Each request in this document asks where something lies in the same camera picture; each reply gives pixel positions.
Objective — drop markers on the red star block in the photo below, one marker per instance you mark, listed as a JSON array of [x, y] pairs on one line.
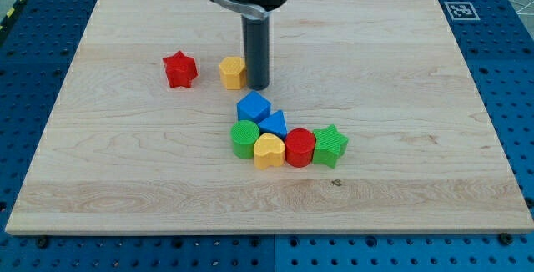
[[180, 70]]

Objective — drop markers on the blue cube block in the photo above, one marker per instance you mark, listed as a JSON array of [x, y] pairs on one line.
[[253, 107]]

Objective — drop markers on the green cylinder block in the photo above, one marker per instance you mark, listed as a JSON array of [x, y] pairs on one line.
[[244, 134]]

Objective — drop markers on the wooden board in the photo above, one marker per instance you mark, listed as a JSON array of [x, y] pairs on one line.
[[123, 153]]

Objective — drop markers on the red cylinder block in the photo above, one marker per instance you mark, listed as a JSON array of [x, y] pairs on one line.
[[299, 147]]

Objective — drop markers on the white fiducial marker tag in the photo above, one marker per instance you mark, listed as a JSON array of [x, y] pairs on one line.
[[461, 11]]

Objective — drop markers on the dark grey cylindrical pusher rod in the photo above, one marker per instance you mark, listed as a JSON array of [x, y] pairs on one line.
[[256, 52]]

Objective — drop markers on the yellow hexagon block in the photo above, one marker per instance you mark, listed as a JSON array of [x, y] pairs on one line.
[[232, 72]]

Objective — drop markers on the yellow heart block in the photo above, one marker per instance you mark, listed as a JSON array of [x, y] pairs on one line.
[[269, 151]]

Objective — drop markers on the blue triangle block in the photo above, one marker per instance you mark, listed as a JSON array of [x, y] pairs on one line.
[[275, 124]]

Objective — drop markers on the green star block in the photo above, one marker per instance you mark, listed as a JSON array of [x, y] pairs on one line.
[[330, 145]]

